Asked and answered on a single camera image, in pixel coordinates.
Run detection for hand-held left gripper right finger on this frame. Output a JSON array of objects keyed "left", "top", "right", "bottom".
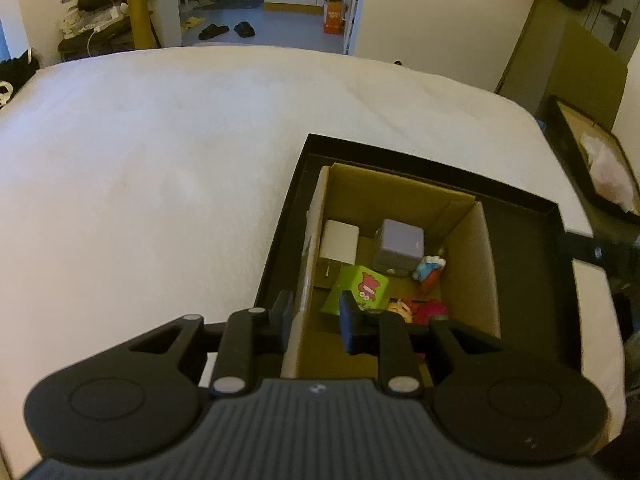
[{"left": 338, "top": 292, "right": 507, "bottom": 396}]

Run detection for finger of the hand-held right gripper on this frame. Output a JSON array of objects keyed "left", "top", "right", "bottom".
[{"left": 557, "top": 230, "right": 640, "bottom": 279}]

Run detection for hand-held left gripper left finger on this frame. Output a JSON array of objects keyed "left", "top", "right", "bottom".
[{"left": 127, "top": 290, "right": 296, "bottom": 396}]

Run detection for green box with pink print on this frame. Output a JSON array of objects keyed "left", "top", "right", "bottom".
[{"left": 320, "top": 264, "right": 391, "bottom": 319}]

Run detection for black shallow box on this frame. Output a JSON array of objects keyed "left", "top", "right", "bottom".
[{"left": 254, "top": 133, "right": 587, "bottom": 377}]

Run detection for white cube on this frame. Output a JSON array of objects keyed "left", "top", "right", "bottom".
[{"left": 320, "top": 220, "right": 361, "bottom": 266}]

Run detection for purple-grey cube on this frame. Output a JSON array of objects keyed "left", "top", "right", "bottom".
[{"left": 372, "top": 218, "right": 426, "bottom": 279}]

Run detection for blue and white figurine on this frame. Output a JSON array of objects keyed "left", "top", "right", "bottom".
[{"left": 412, "top": 254, "right": 448, "bottom": 292}]

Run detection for brown cardboard box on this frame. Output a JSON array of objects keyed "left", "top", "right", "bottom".
[{"left": 280, "top": 162, "right": 502, "bottom": 379}]

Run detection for white crumpled cloth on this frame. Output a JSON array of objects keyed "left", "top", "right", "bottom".
[{"left": 580, "top": 131, "right": 637, "bottom": 211}]

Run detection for black framed tray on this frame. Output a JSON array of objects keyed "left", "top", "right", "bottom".
[{"left": 546, "top": 94, "right": 640, "bottom": 222}]

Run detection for large cardboard panel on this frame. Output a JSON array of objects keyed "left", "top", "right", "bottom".
[{"left": 495, "top": 0, "right": 629, "bottom": 132}]

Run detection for orange carton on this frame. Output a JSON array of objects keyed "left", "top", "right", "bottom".
[{"left": 322, "top": 0, "right": 347, "bottom": 35}]

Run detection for yellow table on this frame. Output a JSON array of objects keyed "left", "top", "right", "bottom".
[{"left": 61, "top": 0, "right": 206, "bottom": 51}]

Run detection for dark clothes with white print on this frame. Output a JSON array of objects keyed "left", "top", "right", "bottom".
[{"left": 0, "top": 49, "right": 41, "bottom": 107}]

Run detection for door handle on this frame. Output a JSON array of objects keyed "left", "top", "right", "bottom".
[{"left": 601, "top": 6, "right": 634, "bottom": 52}]

